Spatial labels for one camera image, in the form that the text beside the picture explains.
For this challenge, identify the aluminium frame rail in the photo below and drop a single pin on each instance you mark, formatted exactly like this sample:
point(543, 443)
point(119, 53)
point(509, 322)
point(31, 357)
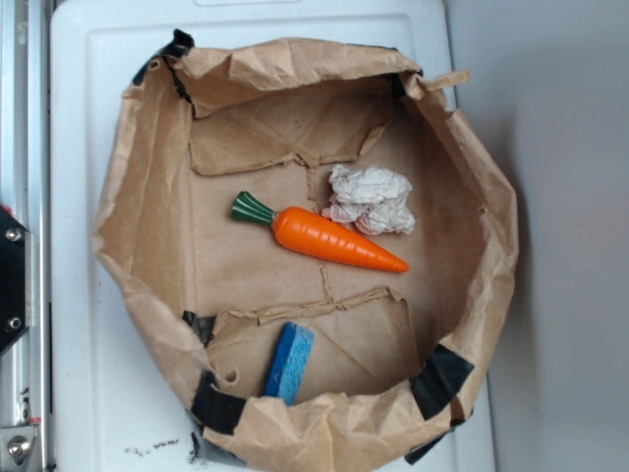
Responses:
point(27, 442)

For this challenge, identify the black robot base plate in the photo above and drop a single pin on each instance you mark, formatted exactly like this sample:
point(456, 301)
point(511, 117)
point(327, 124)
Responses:
point(14, 280)

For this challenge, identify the orange toy carrot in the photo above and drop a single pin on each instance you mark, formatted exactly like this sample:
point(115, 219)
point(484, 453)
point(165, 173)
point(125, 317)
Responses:
point(310, 234)

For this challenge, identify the white plastic tray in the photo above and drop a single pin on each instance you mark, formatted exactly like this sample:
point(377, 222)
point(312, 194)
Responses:
point(112, 409)

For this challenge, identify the crumpled white paper ball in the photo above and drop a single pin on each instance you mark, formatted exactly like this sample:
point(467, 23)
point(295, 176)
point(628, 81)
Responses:
point(373, 198)

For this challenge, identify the blue sponge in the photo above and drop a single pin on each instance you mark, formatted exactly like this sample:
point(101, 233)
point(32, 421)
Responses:
point(289, 363)

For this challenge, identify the brown paper bag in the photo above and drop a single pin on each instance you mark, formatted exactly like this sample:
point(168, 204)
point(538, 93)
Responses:
point(398, 359)

